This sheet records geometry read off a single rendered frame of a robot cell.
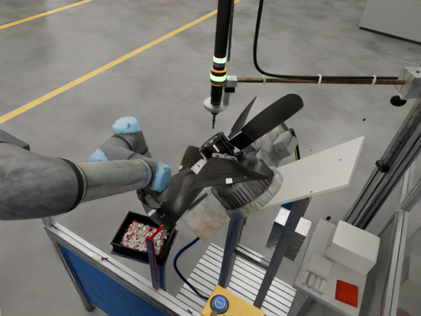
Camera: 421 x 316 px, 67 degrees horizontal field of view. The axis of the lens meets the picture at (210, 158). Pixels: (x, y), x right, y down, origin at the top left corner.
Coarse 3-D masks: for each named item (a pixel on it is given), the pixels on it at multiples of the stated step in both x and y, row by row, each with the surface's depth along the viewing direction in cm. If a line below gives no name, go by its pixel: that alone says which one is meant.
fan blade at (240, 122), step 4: (256, 96) 138; (252, 100) 137; (252, 104) 143; (248, 108) 139; (244, 112) 136; (248, 112) 144; (240, 116) 132; (244, 116) 139; (236, 120) 130; (240, 120) 135; (244, 120) 144; (236, 124) 131; (240, 124) 137; (232, 128) 128; (236, 128) 133; (240, 128) 140; (236, 132) 135
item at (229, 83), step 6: (234, 78) 90; (228, 84) 90; (234, 84) 90; (222, 90) 94; (228, 90) 91; (234, 90) 91; (222, 96) 94; (228, 96) 92; (204, 102) 95; (222, 102) 94; (228, 102) 94; (210, 108) 93; (216, 108) 93; (222, 108) 94
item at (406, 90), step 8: (400, 72) 98; (408, 72) 94; (416, 72) 94; (408, 80) 95; (416, 80) 92; (400, 88) 98; (408, 88) 95; (416, 88) 94; (408, 96) 96; (416, 96) 96
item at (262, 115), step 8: (288, 96) 101; (296, 96) 106; (272, 104) 103; (280, 104) 106; (288, 104) 109; (296, 104) 112; (264, 112) 107; (272, 112) 109; (280, 112) 112; (288, 112) 115; (296, 112) 119; (256, 120) 110; (264, 120) 113; (272, 120) 115; (280, 120) 117; (248, 128) 113; (256, 128) 115; (264, 128) 117; (272, 128) 119; (256, 136) 119
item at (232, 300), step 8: (216, 288) 94; (224, 288) 95; (216, 296) 93; (224, 296) 93; (232, 296) 93; (208, 304) 91; (232, 304) 91; (240, 304) 92; (248, 304) 92; (208, 312) 89; (224, 312) 89; (232, 312) 90; (240, 312) 90; (248, 312) 90; (256, 312) 90; (264, 312) 91
